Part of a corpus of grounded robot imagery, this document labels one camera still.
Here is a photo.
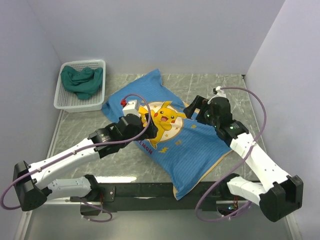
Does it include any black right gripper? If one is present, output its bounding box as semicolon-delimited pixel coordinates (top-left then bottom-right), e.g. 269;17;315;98
183;95;220;128

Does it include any yellow and blue pillowcase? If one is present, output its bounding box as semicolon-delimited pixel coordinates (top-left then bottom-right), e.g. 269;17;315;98
102;69;231;200

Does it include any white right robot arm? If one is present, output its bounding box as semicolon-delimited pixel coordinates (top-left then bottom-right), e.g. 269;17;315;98
193;96;304;222

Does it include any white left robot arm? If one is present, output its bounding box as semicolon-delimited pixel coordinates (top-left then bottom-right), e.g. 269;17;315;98
12;98;160;212

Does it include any dark green cloth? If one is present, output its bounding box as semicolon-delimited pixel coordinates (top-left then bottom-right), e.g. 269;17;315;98
60;65;104;100

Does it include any white perforated plastic basket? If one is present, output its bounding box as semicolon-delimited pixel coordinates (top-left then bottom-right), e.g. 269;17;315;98
53;60;106;113

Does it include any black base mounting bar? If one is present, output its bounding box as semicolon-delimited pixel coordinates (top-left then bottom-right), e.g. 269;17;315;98
80;181;244;213

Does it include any aluminium frame rail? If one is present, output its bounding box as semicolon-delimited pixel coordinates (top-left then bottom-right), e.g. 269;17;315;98
25;180;291;206

